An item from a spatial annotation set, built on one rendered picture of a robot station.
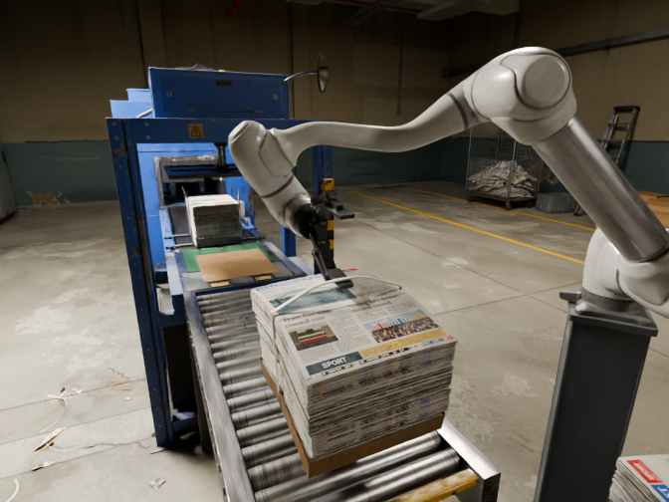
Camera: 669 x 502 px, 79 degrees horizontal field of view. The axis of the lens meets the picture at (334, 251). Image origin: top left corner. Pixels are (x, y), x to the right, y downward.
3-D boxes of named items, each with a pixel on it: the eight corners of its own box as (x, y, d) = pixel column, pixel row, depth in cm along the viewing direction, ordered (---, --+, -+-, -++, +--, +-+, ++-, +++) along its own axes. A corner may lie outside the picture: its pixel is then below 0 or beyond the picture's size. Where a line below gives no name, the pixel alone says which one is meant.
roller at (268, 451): (402, 402, 114) (410, 419, 111) (235, 454, 96) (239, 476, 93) (408, 394, 110) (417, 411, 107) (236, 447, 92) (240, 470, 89)
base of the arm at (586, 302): (558, 290, 133) (561, 274, 131) (641, 303, 123) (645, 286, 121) (558, 311, 117) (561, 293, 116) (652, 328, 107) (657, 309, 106)
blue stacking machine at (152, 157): (267, 271, 445) (256, 67, 385) (137, 289, 395) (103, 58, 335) (239, 239, 577) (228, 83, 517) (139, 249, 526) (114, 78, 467)
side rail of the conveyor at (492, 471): (496, 514, 90) (503, 471, 87) (478, 523, 88) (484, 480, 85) (299, 297, 207) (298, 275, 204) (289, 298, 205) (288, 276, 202)
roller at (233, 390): (368, 370, 132) (368, 357, 131) (222, 408, 114) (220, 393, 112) (361, 363, 136) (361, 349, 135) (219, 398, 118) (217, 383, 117)
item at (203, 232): (242, 242, 263) (240, 202, 255) (194, 247, 251) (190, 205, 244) (232, 229, 296) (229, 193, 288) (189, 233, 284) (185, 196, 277)
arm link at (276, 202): (294, 242, 102) (264, 202, 96) (276, 224, 116) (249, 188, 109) (327, 216, 104) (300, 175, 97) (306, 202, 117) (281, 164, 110)
